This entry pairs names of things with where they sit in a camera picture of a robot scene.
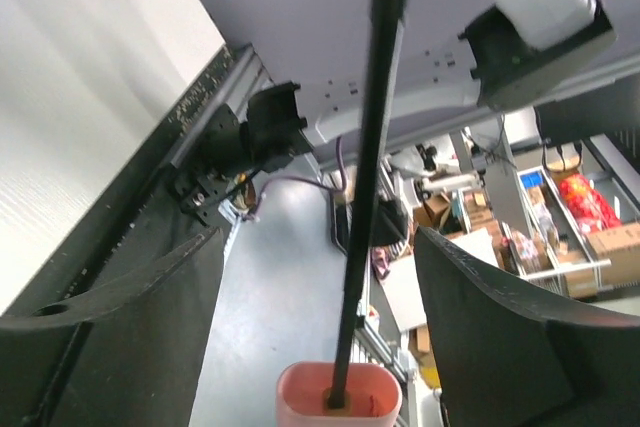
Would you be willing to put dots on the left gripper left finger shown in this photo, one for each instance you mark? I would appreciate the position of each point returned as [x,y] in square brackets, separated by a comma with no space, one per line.
[127,353]

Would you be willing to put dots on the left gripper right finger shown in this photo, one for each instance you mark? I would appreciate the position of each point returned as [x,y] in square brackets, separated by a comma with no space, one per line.
[509,353]

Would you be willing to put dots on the pink folding umbrella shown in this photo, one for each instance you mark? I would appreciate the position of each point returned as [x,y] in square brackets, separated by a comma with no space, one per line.
[326,393]

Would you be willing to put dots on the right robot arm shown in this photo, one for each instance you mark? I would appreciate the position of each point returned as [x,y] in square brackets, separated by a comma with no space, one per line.
[506,58]

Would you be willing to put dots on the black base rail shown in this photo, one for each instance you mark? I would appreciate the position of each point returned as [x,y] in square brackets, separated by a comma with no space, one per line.
[79,260]

